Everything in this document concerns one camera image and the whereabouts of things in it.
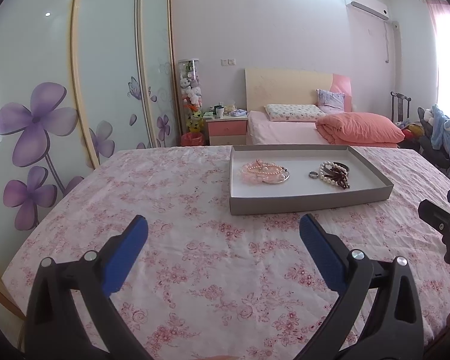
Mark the pink and beige nightstand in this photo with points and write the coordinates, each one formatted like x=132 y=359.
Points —
x=227 y=129

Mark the beige and pink headboard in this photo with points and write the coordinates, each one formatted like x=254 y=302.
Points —
x=281 y=86

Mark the folded orange quilt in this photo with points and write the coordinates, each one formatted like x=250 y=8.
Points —
x=360 y=127

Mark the pile of colourful clothes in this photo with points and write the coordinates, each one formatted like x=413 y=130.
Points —
x=410 y=129

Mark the pink bed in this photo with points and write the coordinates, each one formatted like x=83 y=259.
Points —
x=281 y=133

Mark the small blue floral cushion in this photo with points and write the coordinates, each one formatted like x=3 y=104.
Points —
x=332 y=101

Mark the pink floral bedsheet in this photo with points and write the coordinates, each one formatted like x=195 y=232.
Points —
x=210 y=270

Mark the white printed pillow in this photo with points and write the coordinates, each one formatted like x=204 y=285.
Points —
x=292 y=112

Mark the grey cardboard tray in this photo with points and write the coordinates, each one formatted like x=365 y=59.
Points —
x=303 y=195

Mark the white air conditioner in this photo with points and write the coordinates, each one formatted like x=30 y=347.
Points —
x=365 y=3

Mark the black office chair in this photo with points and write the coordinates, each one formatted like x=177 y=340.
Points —
x=427 y=146

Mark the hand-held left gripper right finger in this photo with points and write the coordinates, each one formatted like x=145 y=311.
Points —
x=322 y=255

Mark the air conditioner pipe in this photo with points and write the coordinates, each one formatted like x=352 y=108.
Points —
x=387 y=41

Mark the silver bangle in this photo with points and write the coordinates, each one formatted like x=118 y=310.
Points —
x=283 y=180

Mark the floral sliding wardrobe door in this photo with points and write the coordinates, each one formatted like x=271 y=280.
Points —
x=30 y=82
x=157 y=63
x=108 y=63

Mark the wall light switch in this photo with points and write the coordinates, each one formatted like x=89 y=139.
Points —
x=228 y=61

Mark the red waste bin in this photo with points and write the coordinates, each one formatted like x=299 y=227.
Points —
x=192 y=139

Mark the blue plush robe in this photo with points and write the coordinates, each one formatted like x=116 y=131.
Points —
x=448 y=135

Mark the pink curtain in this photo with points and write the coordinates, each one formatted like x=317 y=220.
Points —
x=440 y=45

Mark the clear tube of plush toys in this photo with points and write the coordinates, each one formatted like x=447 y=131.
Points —
x=190 y=90

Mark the dark wooden chair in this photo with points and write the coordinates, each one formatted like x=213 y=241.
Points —
x=399 y=107

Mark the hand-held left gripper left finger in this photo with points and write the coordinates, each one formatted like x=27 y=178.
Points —
x=123 y=258

